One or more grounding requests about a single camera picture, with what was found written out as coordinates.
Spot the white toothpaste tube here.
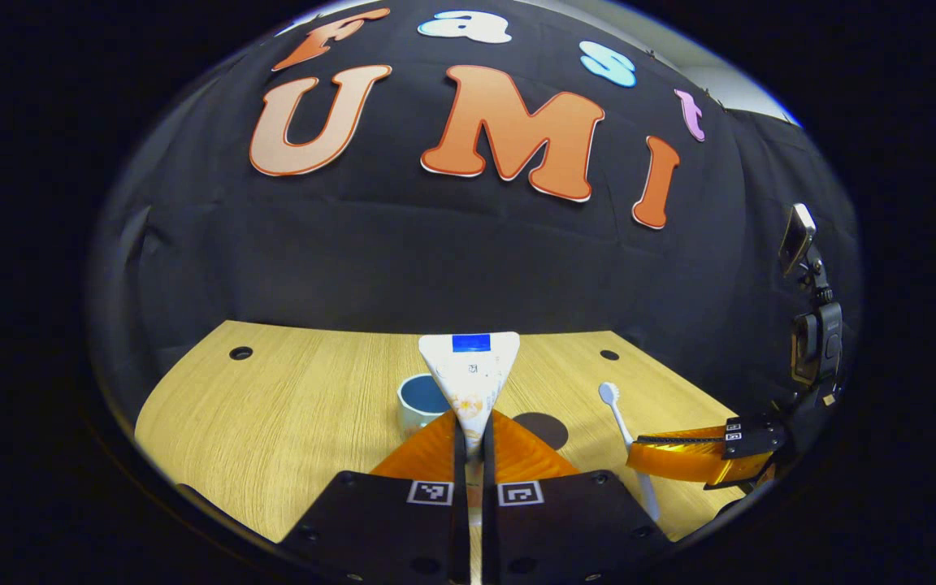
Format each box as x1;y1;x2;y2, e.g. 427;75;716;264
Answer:
418;331;521;525

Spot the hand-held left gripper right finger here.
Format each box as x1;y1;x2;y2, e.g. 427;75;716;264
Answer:
482;410;676;585

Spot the dark round coaster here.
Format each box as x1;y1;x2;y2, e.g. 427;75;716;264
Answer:
513;412;570;452

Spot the pale green cup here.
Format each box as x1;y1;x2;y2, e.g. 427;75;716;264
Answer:
397;373;453;440

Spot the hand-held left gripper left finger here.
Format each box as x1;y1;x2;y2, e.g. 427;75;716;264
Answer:
277;410;469;585

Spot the white toothbrush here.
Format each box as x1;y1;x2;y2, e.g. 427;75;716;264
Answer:
598;382;661;522

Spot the black backdrop cloth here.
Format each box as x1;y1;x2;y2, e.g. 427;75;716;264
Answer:
90;0;863;423

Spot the wooden desktop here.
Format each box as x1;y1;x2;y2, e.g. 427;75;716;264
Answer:
135;319;749;544

